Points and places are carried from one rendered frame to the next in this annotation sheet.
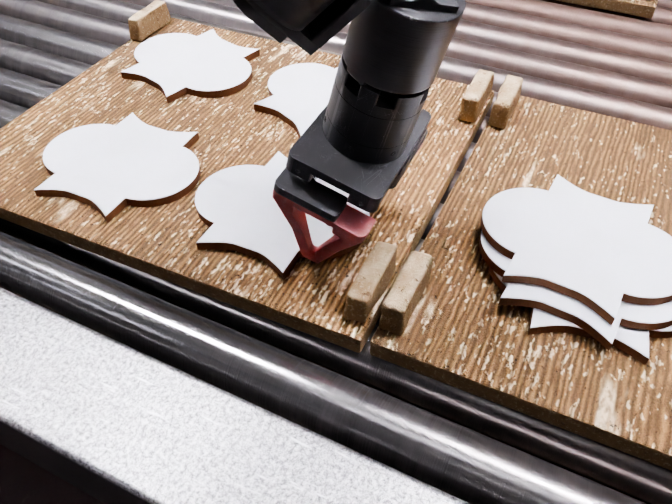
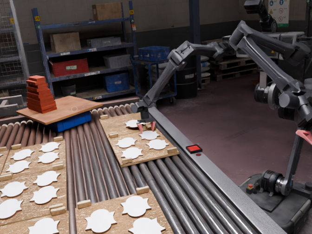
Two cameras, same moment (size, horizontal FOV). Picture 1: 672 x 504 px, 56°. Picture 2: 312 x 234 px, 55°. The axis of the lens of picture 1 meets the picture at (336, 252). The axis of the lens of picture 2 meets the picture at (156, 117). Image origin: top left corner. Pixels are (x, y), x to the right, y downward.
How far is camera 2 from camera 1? 2.19 m
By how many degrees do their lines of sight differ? 101
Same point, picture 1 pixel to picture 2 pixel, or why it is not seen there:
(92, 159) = (159, 145)
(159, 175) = (155, 141)
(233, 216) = (154, 135)
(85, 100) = (151, 154)
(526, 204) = (133, 126)
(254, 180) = (148, 137)
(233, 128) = (140, 144)
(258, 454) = (170, 129)
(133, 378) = (174, 135)
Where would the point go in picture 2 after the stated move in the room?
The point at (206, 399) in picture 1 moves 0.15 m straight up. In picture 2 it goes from (170, 133) to (169, 112)
